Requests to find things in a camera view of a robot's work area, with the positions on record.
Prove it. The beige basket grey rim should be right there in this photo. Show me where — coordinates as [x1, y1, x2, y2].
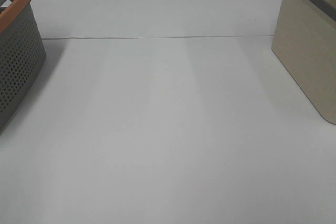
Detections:
[271, 0, 335, 124]

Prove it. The grey perforated basket orange rim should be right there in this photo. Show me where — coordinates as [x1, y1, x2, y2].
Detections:
[1, 0, 46, 130]

